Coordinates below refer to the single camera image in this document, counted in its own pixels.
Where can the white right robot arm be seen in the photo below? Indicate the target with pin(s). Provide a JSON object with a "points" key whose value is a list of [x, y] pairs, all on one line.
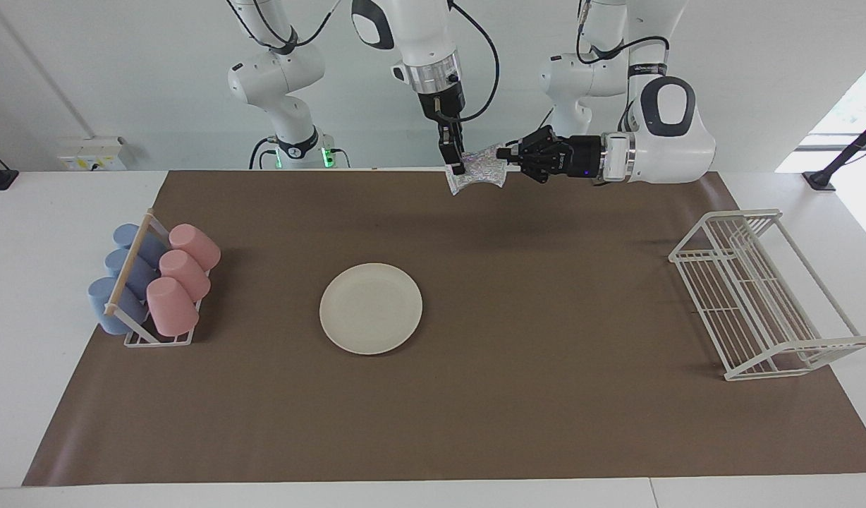
{"points": [[419, 35]]}

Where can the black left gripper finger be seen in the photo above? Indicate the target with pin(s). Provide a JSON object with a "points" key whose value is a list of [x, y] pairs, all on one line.
{"points": [[535, 144], [542, 169]]}

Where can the white wall outlet box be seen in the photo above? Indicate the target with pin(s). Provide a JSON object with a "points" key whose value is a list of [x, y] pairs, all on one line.
{"points": [[87, 159]]}

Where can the brown table mat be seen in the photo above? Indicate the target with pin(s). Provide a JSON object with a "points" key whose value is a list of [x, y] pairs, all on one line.
{"points": [[475, 409]]}

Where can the cream round plate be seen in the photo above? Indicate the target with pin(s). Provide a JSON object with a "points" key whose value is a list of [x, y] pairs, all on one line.
{"points": [[371, 309]]}

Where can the pink plastic cup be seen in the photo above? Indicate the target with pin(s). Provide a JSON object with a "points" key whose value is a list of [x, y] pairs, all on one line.
{"points": [[197, 245], [171, 309], [186, 274]]}

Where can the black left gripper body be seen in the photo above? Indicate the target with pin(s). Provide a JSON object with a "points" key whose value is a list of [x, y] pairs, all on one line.
{"points": [[581, 156]]}

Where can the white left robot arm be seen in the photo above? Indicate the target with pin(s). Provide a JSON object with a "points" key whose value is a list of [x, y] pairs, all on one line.
{"points": [[673, 148]]}

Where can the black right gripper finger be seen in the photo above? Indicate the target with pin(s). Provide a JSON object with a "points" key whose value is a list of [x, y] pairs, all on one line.
{"points": [[446, 148], [459, 152]]}

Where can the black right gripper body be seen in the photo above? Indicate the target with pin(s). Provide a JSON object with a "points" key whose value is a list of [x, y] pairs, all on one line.
{"points": [[441, 107]]}

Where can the blue plastic cup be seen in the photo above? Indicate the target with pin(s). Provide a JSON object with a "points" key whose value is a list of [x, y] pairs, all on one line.
{"points": [[119, 264], [108, 307], [126, 234]]}

